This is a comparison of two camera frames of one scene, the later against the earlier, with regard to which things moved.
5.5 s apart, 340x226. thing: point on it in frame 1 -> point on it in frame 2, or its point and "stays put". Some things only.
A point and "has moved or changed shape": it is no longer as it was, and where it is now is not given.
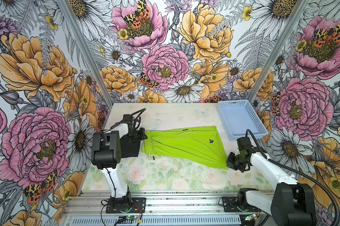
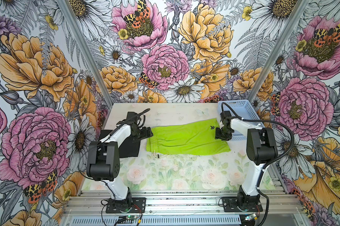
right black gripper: (229, 161) -> (218, 134)
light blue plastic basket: (238, 116) stays put
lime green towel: (201, 145) has moved or changed shape
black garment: (129, 148) stays put
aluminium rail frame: (195, 203) stays put
